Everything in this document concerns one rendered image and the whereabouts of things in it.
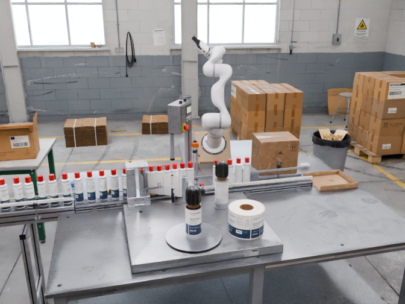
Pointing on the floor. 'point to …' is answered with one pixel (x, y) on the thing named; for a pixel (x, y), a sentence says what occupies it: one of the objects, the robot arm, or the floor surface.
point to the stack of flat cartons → (85, 132)
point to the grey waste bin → (331, 155)
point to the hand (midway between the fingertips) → (194, 38)
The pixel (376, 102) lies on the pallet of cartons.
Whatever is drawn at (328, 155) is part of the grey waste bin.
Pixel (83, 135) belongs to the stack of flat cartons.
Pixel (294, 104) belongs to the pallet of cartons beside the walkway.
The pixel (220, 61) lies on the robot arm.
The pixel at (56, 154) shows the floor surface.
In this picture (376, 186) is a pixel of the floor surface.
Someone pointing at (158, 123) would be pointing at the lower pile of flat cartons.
